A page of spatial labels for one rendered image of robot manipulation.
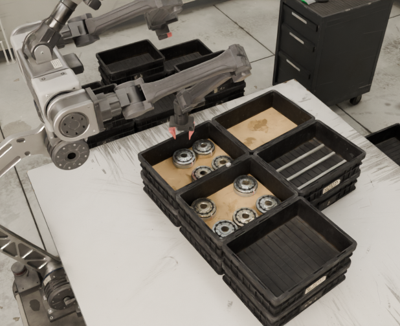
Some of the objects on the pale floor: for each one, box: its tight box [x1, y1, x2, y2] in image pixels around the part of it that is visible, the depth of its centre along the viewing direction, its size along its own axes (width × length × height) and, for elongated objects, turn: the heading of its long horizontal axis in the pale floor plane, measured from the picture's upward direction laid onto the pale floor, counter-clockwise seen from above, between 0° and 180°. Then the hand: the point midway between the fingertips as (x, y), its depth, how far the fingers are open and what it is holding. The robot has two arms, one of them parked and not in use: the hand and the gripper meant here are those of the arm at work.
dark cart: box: [272, 0, 394, 107], centre depth 359 cm, size 60×45×90 cm
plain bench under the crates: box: [27, 79, 400, 326], centre depth 238 cm, size 160×160×70 cm
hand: (182, 137), depth 214 cm, fingers open, 6 cm apart
